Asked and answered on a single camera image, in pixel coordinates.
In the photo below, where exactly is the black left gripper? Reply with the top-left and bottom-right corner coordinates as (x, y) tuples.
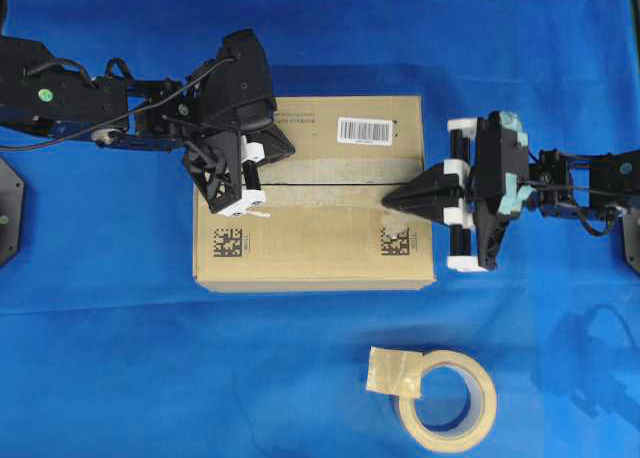
(182, 29), (296, 217)

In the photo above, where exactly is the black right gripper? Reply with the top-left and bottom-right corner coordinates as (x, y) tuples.
(382, 111), (533, 272)

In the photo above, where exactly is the brown cardboard box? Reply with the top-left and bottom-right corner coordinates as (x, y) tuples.
(193, 95), (436, 293)

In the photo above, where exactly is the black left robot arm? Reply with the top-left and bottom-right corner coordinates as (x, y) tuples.
(1, 29), (295, 216)

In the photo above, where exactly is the beige packing tape roll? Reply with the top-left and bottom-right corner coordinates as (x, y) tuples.
(366, 347), (498, 454)

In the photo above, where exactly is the blue table cloth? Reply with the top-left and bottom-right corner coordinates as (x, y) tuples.
(1, 0), (639, 457)

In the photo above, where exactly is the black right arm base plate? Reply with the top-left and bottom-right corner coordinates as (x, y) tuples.
(622, 210), (640, 274)

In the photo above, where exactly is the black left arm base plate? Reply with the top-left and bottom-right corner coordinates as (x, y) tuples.
(0, 159), (25, 266)

